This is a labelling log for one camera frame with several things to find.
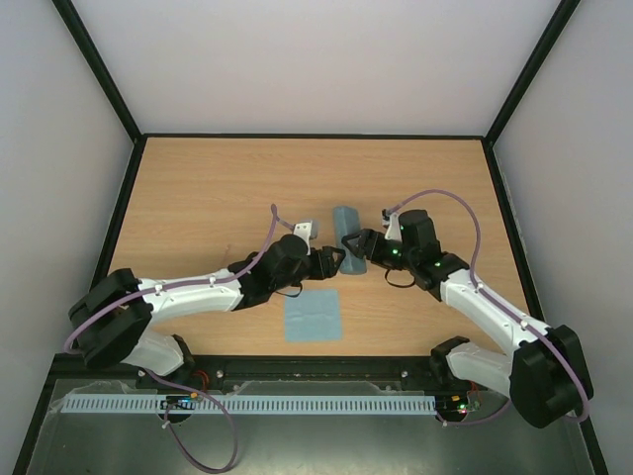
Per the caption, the blue-grey glasses case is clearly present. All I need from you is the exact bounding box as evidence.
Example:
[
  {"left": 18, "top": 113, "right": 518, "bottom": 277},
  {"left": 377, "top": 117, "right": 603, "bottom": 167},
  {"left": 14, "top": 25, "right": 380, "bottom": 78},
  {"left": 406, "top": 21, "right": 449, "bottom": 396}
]
[{"left": 332, "top": 206, "right": 367, "bottom": 275}]

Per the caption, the light blue cleaning cloth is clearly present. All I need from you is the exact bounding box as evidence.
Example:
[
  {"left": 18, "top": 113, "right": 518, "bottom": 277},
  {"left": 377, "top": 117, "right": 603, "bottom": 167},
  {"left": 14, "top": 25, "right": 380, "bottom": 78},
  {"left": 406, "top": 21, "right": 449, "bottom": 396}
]
[{"left": 284, "top": 289, "right": 343, "bottom": 342}]

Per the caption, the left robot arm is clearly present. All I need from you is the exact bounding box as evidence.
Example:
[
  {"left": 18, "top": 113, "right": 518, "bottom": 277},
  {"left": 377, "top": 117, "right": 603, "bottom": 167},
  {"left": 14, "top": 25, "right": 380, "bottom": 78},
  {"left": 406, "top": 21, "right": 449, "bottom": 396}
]
[{"left": 64, "top": 234, "right": 345, "bottom": 384}]

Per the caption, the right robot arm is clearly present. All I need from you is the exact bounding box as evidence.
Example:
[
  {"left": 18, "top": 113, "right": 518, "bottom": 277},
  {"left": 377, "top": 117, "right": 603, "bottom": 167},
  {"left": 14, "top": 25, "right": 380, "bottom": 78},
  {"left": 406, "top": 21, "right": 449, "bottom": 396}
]
[{"left": 341, "top": 210, "right": 593, "bottom": 428}]

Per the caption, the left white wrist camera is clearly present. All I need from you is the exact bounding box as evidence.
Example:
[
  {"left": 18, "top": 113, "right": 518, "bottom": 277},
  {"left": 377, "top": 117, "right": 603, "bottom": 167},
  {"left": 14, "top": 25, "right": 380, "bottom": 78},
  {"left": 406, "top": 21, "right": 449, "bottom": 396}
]
[{"left": 293, "top": 220, "right": 318, "bottom": 247}]

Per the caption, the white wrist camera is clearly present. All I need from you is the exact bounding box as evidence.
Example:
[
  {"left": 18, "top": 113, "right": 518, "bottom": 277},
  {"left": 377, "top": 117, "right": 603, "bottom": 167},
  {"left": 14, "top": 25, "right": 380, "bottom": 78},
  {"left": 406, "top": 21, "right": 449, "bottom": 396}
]
[
  {"left": 382, "top": 209, "right": 402, "bottom": 242},
  {"left": 293, "top": 220, "right": 318, "bottom": 247}
]

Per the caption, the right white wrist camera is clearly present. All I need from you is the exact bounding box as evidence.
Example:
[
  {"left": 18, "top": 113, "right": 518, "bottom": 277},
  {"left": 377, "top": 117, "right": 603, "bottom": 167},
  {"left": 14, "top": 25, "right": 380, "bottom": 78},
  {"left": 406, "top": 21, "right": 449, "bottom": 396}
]
[{"left": 382, "top": 209, "right": 402, "bottom": 242}]

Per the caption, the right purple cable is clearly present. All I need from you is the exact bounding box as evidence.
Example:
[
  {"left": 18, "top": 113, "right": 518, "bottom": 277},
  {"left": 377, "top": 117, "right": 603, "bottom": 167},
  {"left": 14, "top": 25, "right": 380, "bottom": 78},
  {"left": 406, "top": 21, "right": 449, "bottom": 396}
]
[{"left": 384, "top": 188, "right": 594, "bottom": 429}]

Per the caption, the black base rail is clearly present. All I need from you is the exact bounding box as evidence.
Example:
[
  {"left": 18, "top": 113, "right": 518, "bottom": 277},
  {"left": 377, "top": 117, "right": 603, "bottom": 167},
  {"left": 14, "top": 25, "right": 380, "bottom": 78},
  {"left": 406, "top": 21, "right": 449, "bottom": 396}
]
[{"left": 48, "top": 351, "right": 575, "bottom": 392}]

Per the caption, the light blue slotted cable duct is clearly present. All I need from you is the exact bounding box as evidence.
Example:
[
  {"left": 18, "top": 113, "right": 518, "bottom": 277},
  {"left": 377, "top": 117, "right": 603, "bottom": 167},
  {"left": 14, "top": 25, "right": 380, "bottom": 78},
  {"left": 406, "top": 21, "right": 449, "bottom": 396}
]
[{"left": 61, "top": 394, "right": 436, "bottom": 416}]

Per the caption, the black aluminium frame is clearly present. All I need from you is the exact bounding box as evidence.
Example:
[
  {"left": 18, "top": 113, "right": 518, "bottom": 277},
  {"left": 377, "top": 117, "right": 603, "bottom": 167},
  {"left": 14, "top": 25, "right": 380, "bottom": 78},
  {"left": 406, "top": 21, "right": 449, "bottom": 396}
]
[{"left": 9, "top": 0, "right": 610, "bottom": 475}]

